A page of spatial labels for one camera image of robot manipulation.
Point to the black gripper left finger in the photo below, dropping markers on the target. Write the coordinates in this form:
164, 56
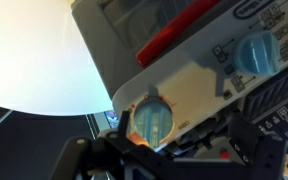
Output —
124, 123

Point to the grey toy stove oven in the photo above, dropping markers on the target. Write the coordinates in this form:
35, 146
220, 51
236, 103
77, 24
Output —
190, 83

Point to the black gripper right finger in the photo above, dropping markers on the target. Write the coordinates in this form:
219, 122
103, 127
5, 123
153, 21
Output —
245, 128

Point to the white round pedestal table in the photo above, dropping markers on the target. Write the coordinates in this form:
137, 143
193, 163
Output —
34, 50

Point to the grey toy oven door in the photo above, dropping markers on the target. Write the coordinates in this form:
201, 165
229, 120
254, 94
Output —
97, 50

